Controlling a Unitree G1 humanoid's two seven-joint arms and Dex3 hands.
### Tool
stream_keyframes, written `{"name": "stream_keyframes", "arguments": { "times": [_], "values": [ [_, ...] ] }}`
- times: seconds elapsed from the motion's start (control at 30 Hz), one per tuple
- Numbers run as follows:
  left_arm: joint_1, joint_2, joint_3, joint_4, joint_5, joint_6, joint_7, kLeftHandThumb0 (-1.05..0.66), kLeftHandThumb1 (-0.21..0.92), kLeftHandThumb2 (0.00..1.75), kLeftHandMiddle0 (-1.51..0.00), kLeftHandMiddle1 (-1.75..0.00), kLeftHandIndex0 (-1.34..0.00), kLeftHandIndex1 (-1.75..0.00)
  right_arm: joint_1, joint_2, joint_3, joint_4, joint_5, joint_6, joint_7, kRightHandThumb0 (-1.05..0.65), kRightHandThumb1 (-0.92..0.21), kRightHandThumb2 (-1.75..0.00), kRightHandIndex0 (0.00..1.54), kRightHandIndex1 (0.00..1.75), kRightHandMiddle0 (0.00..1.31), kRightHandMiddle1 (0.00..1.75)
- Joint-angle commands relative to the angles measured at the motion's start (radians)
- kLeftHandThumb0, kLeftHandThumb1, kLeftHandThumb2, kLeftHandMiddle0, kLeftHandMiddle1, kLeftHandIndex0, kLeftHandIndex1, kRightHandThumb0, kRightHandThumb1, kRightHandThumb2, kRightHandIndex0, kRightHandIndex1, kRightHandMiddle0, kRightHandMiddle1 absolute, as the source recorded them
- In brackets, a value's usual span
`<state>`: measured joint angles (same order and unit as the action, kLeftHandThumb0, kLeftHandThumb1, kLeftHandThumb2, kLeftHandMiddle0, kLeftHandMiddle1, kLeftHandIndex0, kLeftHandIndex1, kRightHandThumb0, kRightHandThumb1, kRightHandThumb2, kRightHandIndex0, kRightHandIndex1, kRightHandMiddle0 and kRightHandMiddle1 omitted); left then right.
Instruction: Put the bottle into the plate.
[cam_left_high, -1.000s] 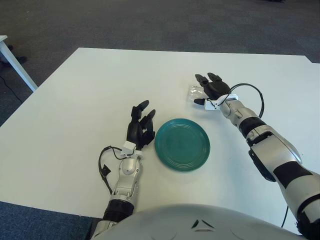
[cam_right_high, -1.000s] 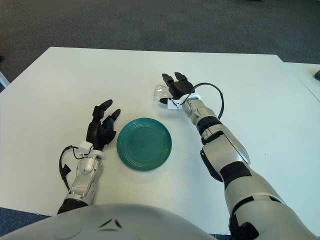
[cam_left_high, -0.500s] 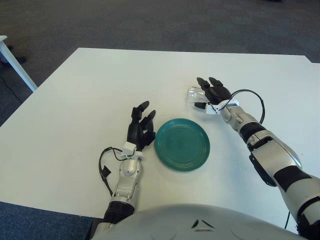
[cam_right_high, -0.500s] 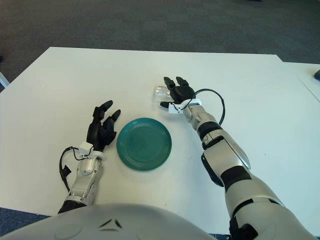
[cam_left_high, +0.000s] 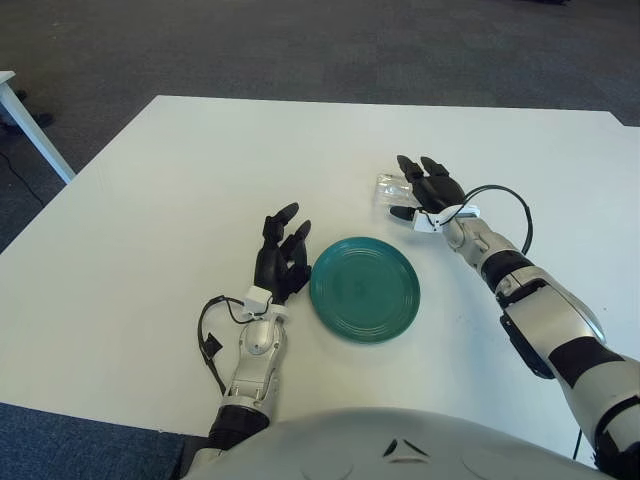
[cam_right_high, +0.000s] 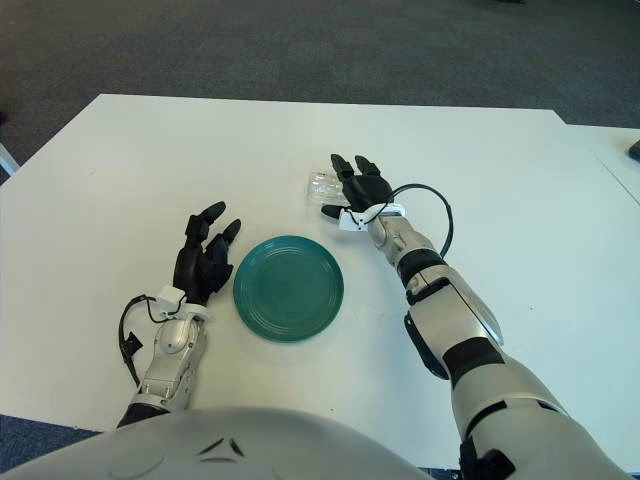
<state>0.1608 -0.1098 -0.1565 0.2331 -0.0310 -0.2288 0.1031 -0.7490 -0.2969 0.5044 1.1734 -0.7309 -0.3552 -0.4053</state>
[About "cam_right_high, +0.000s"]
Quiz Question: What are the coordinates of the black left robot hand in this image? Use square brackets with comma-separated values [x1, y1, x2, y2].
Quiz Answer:
[173, 200, 243, 307]

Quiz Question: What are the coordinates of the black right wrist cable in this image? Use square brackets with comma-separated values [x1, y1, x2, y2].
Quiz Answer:
[372, 183, 455, 261]

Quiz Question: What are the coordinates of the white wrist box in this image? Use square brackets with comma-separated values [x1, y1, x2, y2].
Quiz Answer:
[155, 284, 185, 314]
[337, 207, 371, 234]

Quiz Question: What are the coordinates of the green round plate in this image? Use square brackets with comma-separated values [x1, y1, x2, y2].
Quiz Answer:
[233, 235, 345, 344]

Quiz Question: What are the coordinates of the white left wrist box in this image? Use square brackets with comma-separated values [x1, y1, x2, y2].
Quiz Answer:
[155, 284, 185, 314]

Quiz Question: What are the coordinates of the silver robot torso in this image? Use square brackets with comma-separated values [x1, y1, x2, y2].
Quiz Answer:
[0, 407, 426, 480]

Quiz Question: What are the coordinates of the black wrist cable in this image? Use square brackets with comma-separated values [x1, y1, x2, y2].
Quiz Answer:
[118, 294, 166, 389]
[372, 183, 455, 261]

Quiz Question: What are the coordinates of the white adjoining table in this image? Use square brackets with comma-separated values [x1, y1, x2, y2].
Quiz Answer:
[564, 122, 640, 206]

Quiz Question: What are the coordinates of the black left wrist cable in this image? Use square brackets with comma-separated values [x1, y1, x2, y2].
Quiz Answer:
[118, 294, 166, 389]

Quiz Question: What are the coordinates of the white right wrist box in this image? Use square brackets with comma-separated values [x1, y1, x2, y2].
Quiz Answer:
[337, 207, 371, 234]

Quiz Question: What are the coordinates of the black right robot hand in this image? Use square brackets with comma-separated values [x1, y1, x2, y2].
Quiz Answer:
[321, 153, 396, 221]

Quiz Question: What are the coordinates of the clear plastic bottle blue cap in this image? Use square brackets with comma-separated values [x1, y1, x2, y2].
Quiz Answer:
[305, 170, 351, 211]

